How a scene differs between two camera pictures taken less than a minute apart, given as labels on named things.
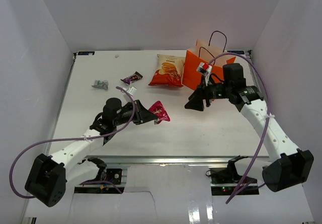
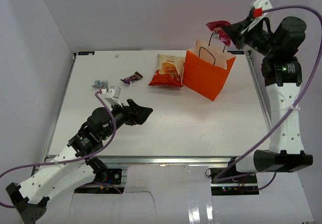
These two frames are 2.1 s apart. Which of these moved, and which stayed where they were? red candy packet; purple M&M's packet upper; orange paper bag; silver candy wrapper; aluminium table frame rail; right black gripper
Moved: red candy packet; right black gripper
Stayed: orange paper bag; aluminium table frame rail; silver candy wrapper; purple M&M's packet upper
